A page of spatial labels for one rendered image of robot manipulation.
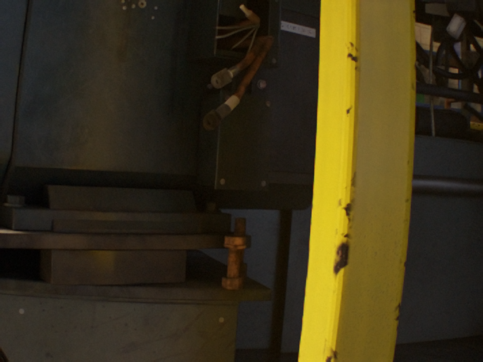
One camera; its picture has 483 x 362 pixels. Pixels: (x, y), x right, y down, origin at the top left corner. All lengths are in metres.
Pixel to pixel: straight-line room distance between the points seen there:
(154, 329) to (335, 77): 0.50
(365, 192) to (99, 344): 0.50
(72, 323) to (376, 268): 0.49
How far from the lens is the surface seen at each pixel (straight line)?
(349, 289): 0.82
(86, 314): 1.07
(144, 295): 1.03
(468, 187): 1.90
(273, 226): 1.78
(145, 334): 1.09
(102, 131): 1.04
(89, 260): 1.00
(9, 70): 0.99
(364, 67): 0.82
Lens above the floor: 0.47
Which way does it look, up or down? 1 degrees down
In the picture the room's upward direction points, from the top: 4 degrees clockwise
